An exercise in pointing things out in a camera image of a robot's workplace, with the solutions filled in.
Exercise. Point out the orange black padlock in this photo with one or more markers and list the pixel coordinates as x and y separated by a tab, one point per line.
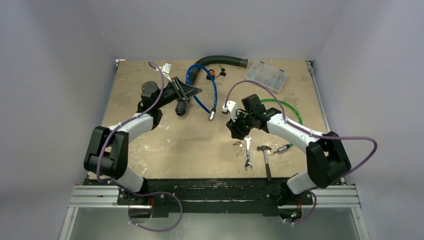
211	75

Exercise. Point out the small black hammer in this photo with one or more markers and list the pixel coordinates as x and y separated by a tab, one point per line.
265	150

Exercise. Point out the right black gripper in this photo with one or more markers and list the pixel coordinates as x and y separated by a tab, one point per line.
238	127

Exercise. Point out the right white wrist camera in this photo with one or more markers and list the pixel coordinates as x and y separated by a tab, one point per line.
230	107

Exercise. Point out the silver open-end wrench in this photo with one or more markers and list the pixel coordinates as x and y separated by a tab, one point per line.
248	163

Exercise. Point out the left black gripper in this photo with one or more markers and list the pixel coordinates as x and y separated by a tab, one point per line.
185	91

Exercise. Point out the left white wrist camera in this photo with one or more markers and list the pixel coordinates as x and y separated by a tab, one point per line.
165	69

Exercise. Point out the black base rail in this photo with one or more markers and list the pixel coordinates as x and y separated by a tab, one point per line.
257	195

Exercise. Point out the black key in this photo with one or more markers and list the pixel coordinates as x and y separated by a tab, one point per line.
222	71

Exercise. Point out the clear plastic organizer box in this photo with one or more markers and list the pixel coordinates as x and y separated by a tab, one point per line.
270	77

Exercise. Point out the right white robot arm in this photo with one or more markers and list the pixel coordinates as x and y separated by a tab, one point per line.
326	158

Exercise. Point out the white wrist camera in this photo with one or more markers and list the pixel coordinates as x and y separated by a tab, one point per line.
230	107
165	69

